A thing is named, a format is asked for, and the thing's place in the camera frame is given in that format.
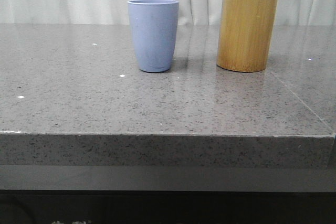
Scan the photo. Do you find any bamboo cylinder holder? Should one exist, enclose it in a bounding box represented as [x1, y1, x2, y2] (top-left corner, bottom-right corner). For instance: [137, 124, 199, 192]
[217, 0, 278, 72]

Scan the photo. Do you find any blue plastic cup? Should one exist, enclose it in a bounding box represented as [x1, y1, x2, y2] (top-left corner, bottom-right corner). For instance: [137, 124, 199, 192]
[128, 0, 179, 73]

